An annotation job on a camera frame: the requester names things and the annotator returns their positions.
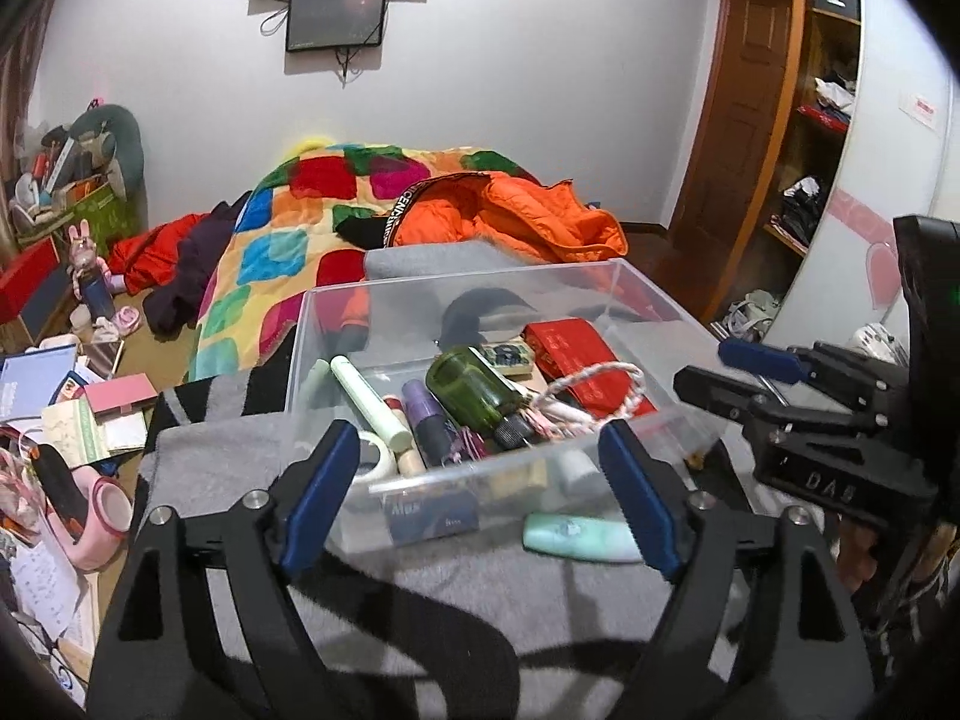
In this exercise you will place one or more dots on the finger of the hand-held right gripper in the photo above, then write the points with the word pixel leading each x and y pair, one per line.
pixel 757 356
pixel 712 390

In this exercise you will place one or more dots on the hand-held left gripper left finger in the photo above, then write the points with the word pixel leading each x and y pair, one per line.
pixel 322 499

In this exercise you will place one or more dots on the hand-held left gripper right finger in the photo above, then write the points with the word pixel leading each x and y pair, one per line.
pixel 637 499

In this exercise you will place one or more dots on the mint green tube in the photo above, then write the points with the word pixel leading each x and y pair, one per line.
pixel 577 536

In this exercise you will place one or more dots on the white tape roll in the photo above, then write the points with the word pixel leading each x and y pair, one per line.
pixel 386 457

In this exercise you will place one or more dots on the beige cosmetic stick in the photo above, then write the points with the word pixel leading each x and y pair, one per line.
pixel 411 461

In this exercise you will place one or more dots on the light green tube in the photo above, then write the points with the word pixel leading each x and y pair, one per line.
pixel 371 405

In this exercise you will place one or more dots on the pale green tube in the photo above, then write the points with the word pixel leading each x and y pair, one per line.
pixel 316 390

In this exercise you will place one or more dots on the gold cosmetic tube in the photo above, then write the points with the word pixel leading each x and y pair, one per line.
pixel 517 480

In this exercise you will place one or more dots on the clear plastic box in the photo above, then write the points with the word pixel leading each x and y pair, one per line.
pixel 450 478

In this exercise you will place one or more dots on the purple tube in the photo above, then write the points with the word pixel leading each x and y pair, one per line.
pixel 427 420

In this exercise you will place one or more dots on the red packet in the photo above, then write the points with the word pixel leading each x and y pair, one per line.
pixel 577 349

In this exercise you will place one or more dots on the black capped bottle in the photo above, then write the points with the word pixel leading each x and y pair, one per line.
pixel 514 429

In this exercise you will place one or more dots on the green glass bottle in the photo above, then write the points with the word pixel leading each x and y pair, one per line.
pixel 472 390

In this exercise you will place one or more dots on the person's right forearm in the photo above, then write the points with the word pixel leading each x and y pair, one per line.
pixel 922 615

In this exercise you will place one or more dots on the person's right hand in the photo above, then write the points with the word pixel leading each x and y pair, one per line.
pixel 859 559

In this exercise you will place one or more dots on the white sneakers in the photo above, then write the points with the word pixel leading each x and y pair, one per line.
pixel 750 311

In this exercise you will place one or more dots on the small brown object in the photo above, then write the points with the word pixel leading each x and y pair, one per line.
pixel 694 461

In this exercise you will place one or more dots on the dark blue box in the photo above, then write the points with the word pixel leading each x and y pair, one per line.
pixel 431 517

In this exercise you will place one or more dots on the grey blanket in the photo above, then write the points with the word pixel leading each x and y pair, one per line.
pixel 487 615

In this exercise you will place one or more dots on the pink card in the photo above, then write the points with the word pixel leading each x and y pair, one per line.
pixel 120 394

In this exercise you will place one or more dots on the wooden door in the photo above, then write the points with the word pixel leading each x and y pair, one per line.
pixel 739 127

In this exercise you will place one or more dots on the pink headphones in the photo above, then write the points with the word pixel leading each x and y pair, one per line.
pixel 94 540

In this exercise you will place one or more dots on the orange puffer jacket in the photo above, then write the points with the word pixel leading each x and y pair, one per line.
pixel 525 217

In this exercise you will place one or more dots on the pale green booklet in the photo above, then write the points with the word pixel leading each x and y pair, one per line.
pixel 75 427

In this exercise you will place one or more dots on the dark purple clothing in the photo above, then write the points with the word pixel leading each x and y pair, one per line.
pixel 195 270

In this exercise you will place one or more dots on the black orange tool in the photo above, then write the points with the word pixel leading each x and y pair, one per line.
pixel 60 487

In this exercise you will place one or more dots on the pink white baby shoes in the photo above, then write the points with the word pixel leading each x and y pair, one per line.
pixel 116 324

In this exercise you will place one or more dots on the white paper sheets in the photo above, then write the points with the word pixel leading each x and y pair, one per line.
pixel 45 585

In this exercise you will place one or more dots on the colourful patchwork quilt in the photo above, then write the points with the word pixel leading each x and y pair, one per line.
pixel 300 202

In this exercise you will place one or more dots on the red clothing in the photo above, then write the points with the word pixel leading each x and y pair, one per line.
pixel 150 251

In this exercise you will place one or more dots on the dark blue bottle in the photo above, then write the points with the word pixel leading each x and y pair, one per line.
pixel 97 296

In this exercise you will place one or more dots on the wooden shelf unit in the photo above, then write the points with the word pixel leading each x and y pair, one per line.
pixel 799 52

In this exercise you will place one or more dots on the blue notebook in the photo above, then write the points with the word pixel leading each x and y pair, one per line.
pixel 34 382

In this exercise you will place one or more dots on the white wardrobe door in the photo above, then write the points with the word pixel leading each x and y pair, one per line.
pixel 885 52

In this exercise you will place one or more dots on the pink rabbit toy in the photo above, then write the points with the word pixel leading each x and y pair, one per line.
pixel 84 255

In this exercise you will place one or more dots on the green bag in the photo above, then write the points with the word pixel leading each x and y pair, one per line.
pixel 97 214

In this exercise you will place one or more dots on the red box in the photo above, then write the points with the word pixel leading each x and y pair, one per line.
pixel 26 277

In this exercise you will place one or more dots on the small black monitor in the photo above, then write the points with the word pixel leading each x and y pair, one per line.
pixel 337 15

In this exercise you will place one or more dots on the striped brown curtain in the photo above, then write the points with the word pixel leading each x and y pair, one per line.
pixel 19 82

